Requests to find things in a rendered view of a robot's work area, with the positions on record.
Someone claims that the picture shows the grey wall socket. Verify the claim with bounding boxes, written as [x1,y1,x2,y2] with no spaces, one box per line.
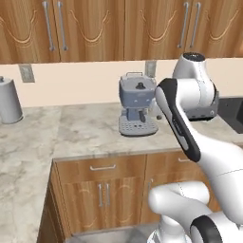
[17,64,36,84]
[144,60,158,79]

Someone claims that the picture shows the grey paper towel roll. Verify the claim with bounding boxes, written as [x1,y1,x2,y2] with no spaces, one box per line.
[0,75,25,125]

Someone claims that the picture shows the black sink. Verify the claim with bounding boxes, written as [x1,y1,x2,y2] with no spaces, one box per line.
[217,97,243,135]

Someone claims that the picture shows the wooden drawer front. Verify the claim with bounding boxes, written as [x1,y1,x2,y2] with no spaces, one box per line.
[145,150,207,178]
[54,154,147,185]

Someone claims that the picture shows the wooden base cupboard door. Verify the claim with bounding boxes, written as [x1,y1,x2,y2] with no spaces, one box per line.
[140,172,210,225]
[61,180,106,235]
[103,176,145,230]

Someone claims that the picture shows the grey coffee machine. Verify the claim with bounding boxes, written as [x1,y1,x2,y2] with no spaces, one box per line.
[118,71,159,138]

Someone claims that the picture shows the silver wall cupboard handle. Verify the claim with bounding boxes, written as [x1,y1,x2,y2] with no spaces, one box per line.
[189,1,202,49]
[42,0,56,52]
[177,1,190,49]
[56,0,69,52]

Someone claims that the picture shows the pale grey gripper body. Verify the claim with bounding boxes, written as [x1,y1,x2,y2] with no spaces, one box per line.
[184,90,220,122]

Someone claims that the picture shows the wooden wall cupboard door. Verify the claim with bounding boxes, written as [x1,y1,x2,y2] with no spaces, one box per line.
[0,0,62,65]
[184,0,243,59]
[51,0,126,64]
[123,0,192,62]

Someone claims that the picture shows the silver base cupboard handle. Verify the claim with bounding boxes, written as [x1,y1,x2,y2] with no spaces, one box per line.
[104,182,112,207]
[97,182,104,209]

